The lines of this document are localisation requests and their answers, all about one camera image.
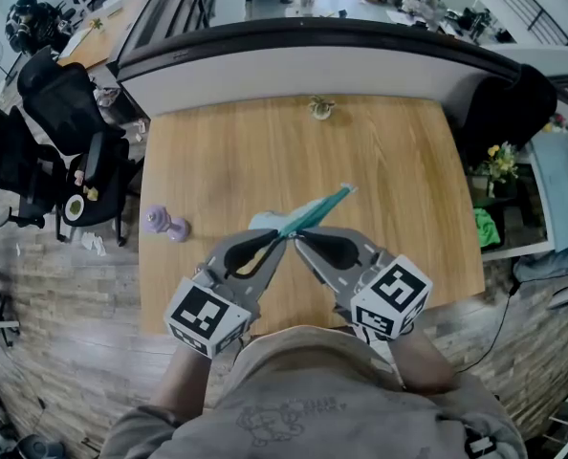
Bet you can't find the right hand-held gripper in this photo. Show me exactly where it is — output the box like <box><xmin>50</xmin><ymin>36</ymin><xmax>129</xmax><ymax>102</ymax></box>
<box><xmin>292</xmin><ymin>226</ymin><xmax>434</xmax><ymax>344</ymax></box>

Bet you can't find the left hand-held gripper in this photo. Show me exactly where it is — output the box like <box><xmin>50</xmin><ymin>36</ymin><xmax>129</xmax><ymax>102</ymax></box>
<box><xmin>163</xmin><ymin>229</ymin><xmax>290</xmax><ymax>360</ymax></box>

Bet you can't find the person's left forearm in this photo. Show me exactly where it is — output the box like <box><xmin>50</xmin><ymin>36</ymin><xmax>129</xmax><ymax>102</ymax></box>
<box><xmin>148</xmin><ymin>340</ymin><xmax>214</xmax><ymax>421</ymax></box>

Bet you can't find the person's right forearm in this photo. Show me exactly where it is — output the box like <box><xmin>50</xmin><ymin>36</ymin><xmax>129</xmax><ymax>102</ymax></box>
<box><xmin>387</xmin><ymin>329</ymin><xmax>458</xmax><ymax>395</ymax></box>

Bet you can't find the purple dumbbell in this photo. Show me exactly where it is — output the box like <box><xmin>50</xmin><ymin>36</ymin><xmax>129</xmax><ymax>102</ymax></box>
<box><xmin>144</xmin><ymin>203</ymin><xmax>191</xmax><ymax>244</ymax></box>

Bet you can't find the green cloth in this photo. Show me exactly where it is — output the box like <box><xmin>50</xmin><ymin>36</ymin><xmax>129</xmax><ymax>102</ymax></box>
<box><xmin>471</xmin><ymin>206</ymin><xmax>502</xmax><ymax>249</ymax></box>

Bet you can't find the person's grey printed sweatshirt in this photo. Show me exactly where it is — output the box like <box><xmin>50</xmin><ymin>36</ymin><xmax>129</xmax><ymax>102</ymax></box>
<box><xmin>98</xmin><ymin>325</ymin><xmax>530</xmax><ymax>459</ymax></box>

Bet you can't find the crumpled white paper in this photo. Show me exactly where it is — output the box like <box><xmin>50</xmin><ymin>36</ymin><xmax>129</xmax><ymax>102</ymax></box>
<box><xmin>81</xmin><ymin>230</ymin><xmax>108</xmax><ymax>257</ymax></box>

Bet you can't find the small potted plant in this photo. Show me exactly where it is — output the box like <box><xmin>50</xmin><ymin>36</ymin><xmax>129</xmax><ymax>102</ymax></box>
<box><xmin>308</xmin><ymin>94</ymin><xmax>338</xmax><ymax>121</ymax></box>

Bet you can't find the white plate with green food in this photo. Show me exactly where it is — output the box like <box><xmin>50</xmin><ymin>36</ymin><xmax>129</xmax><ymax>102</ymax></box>
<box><xmin>64</xmin><ymin>194</ymin><xmax>86</xmax><ymax>221</ymax></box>

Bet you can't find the yellow flower bouquet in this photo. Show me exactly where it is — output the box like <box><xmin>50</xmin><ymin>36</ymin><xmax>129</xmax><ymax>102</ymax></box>
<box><xmin>478</xmin><ymin>142</ymin><xmax>520</xmax><ymax>199</ymax></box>

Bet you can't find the grey desk partition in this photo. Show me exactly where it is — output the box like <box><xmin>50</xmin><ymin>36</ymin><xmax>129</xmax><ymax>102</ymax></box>
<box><xmin>115</xmin><ymin>15</ymin><xmax>568</xmax><ymax>124</ymax></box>

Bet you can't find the pale blue desk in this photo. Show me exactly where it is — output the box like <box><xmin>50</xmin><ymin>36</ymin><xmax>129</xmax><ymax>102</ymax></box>
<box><xmin>526</xmin><ymin>128</ymin><xmax>568</xmax><ymax>253</ymax></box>

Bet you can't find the black office chair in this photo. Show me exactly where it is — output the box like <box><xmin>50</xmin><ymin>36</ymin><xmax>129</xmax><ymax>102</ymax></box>
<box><xmin>16</xmin><ymin>47</ymin><xmax>145</xmax><ymax>249</ymax></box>
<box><xmin>457</xmin><ymin>63</ymin><xmax>558</xmax><ymax>167</ymax></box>
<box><xmin>0</xmin><ymin>106</ymin><xmax>69</xmax><ymax>230</ymax></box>

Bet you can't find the wooden side desk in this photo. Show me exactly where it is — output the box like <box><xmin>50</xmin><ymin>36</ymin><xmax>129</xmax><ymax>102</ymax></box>
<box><xmin>55</xmin><ymin>0</ymin><xmax>152</xmax><ymax>70</ymax></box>

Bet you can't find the black floor cable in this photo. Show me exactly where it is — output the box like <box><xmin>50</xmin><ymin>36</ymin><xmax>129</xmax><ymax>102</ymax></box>
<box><xmin>454</xmin><ymin>278</ymin><xmax>515</xmax><ymax>376</ymax></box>

